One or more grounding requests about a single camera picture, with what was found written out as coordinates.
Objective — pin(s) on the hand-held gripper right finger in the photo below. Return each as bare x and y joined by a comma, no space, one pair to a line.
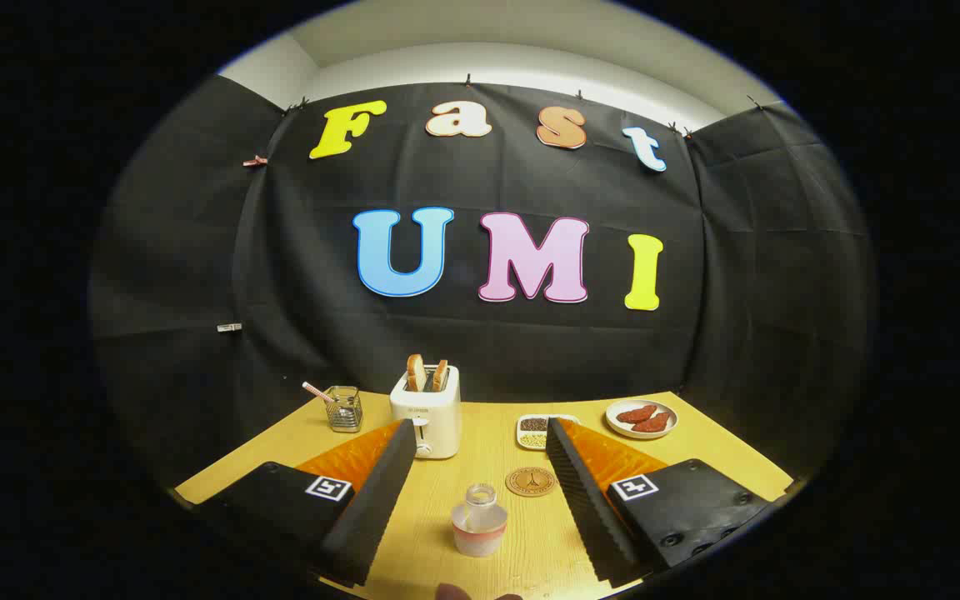
584,500

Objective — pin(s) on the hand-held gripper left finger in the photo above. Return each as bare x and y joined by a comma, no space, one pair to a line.
380,500

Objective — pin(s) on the round cork coaster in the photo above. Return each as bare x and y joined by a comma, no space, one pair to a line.
530,482

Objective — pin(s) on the clear juice bottle pink label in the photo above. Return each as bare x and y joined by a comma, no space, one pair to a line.
478,527

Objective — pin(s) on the white round plate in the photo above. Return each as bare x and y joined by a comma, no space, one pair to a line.
617,425

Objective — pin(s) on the white divided seed dish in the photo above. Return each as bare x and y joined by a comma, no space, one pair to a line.
533,430

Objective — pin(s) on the red meat piece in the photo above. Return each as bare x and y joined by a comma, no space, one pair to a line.
653,422
635,413

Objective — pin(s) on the white toaster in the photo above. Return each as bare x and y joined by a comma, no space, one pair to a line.
434,412

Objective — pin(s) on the wooden table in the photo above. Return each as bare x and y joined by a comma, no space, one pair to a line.
488,442

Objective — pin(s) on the red striped straw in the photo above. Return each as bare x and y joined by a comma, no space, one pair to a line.
316,392

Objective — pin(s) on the toasted bread slice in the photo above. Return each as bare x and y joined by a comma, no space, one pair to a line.
416,372
440,375

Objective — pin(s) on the black backdrop cloth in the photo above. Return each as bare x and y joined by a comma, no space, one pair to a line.
530,350

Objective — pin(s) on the red cloth clip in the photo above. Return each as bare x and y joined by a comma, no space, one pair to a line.
255,161

